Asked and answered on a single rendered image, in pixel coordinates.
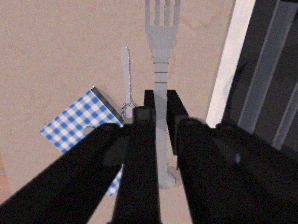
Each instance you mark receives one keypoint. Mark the black cutlery tray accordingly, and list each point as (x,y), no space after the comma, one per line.
(277,77)

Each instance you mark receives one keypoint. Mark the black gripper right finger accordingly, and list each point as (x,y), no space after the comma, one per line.
(215,195)

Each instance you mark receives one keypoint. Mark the blue and white checkered towel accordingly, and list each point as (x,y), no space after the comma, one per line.
(91,109)

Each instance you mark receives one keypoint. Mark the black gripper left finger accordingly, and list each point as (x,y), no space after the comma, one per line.
(70,189)

